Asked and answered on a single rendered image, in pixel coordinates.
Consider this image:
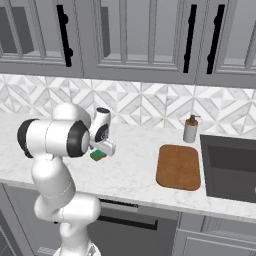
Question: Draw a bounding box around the dark grey sink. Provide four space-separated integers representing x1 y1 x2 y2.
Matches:
199 133 256 204

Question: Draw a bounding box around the black cupboard handle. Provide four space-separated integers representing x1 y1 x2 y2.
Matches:
182 4 198 74
55 4 74 68
205 3 226 75

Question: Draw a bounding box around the grey glass cupboard door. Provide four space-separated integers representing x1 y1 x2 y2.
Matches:
73 0 205 86
195 0 256 90
0 0 84 79

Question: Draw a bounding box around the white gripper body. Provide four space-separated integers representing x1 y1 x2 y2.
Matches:
95 140 117 158

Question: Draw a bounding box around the green and yellow sponge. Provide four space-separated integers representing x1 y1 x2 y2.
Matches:
89 149 108 163

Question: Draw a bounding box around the grey base cupboard door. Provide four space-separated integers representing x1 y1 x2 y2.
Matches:
2 183 63 256
171 213 256 256

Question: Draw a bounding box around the grey soap dispenser bottle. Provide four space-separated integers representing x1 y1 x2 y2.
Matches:
182 114 202 144

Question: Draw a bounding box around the brown wooden cutting board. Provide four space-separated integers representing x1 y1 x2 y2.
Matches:
155 143 202 192

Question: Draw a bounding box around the grey dishwasher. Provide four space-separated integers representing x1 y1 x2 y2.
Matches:
85 197 180 256

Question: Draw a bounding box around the black dishwasher handle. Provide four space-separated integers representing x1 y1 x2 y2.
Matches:
97 214 159 232

